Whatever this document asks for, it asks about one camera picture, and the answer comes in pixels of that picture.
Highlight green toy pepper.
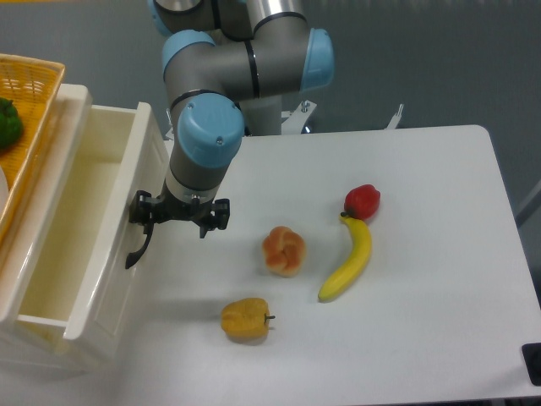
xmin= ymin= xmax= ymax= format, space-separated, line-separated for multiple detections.
xmin=0 ymin=97 xmax=24 ymax=149

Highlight white drawer cabinet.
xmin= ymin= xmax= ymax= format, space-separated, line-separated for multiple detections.
xmin=1 ymin=85 xmax=118 ymax=370

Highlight yellow toy banana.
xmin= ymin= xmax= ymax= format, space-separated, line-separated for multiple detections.
xmin=318 ymin=212 xmax=373 ymax=303

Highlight knotted toy bread roll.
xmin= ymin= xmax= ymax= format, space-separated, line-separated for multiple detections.
xmin=261 ymin=226 xmax=307 ymax=277

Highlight yellow toy bell pepper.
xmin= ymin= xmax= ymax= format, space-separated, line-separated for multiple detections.
xmin=221 ymin=298 xmax=276 ymax=340

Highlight black corner device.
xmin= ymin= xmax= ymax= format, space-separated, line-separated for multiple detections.
xmin=522 ymin=343 xmax=541 ymax=387

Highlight red toy pepper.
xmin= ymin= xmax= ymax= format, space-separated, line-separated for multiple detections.
xmin=343 ymin=184 xmax=380 ymax=220

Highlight yellow woven basket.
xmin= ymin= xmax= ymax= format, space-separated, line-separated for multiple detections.
xmin=1 ymin=54 xmax=65 ymax=239

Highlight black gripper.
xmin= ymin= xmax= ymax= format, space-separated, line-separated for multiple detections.
xmin=128 ymin=188 xmax=230 ymax=239

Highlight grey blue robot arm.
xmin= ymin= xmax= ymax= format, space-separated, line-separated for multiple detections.
xmin=129 ymin=1 xmax=335 ymax=236

